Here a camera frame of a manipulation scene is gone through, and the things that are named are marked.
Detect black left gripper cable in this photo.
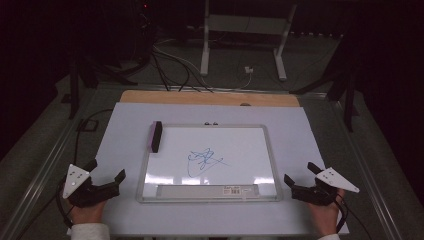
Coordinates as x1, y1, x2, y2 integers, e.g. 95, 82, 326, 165
16, 107, 115, 240

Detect white floor cable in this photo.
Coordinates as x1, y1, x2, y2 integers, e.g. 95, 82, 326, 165
152, 43, 254, 92

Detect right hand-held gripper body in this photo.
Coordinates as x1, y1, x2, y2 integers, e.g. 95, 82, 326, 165
290, 166, 361, 207

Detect black floor cables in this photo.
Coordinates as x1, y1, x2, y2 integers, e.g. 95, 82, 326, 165
150, 49, 215, 94

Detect wooden table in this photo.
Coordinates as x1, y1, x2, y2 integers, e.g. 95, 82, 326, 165
118, 89, 301, 108

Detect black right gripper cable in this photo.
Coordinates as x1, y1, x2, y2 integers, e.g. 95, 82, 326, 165
334, 193, 374, 240

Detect large white sheet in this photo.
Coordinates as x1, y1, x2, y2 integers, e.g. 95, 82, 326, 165
66, 101, 351, 238

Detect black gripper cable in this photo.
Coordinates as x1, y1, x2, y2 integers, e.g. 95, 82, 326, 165
16, 107, 115, 240
334, 193, 374, 240

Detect person's left hand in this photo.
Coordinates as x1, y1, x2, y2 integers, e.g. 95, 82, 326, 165
64, 195, 108, 226

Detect purple black whiteboard eraser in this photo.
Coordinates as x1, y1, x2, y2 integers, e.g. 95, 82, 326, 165
146, 120, 164, 154

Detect silver framed whiteboard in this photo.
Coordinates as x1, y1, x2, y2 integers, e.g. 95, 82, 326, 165
135, 121, 284, 204

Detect white metal stand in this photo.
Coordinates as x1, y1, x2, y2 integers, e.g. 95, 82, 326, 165
199, 0, 298, 82

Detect power strip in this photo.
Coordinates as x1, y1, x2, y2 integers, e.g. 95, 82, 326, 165
289, 31, 345, 39

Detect black square floor plate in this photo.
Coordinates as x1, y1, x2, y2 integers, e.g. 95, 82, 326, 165
76, 118, 100, 133

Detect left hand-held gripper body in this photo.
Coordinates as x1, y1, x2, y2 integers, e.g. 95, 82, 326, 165
62, 163, 121, 209

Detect person's right hand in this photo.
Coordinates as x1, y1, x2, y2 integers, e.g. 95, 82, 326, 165
305, 188, 347, 238

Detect metal floor rail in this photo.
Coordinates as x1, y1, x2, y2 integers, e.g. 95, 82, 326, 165
328, 94, 406, 240
0, 83, 101, 240

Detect dark equipment rack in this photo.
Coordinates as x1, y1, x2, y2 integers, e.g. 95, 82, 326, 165
131, 0, 158, 66

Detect black tripod stand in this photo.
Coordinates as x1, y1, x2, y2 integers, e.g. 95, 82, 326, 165
288, 33, 361, 134
67, 49, 140, 121

